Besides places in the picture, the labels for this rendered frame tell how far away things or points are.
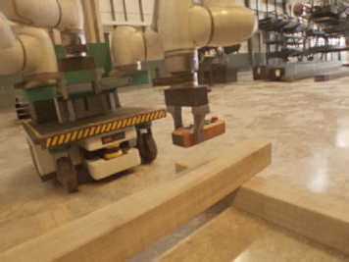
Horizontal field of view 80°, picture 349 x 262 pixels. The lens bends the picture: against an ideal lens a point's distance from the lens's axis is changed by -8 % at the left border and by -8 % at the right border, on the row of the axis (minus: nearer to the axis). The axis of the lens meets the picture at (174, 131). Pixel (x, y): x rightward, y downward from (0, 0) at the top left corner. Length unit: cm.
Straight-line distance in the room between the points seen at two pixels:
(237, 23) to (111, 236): 61
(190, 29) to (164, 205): 44
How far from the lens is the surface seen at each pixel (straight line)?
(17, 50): 111
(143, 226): 57
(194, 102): 57
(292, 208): 76
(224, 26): 64
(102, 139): 113
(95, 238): 52
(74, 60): 94
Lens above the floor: 50
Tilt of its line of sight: 14 degrees down
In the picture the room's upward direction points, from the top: 7 degrees counter-clockwise
